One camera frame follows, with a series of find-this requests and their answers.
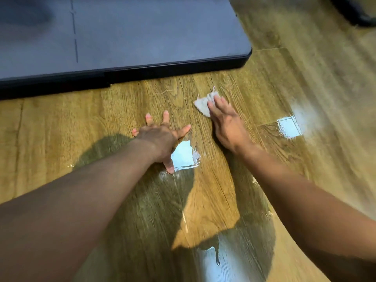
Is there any person's left hand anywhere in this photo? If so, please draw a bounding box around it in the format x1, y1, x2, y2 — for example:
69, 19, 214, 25
131, 110, 192, 174

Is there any person's right hand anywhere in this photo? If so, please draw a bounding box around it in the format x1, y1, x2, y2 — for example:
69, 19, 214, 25
207, 95, 255, 155

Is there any white wiping cloth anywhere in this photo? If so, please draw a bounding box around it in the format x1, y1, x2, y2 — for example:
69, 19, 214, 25
193, 86, 221, 118

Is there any person's right forearm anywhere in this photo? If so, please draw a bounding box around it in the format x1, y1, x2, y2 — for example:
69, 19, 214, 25
235, 143, 376, 282

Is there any person's left forearm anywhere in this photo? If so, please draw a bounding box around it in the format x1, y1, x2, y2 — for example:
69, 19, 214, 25
0, 139, 158, 282

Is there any grey board with black edge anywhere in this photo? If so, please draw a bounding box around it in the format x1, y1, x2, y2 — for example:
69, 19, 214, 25
0, 0, 253, 100

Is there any black furniture base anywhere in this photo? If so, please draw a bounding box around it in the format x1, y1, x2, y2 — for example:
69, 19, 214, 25
327, 0, 376, 28

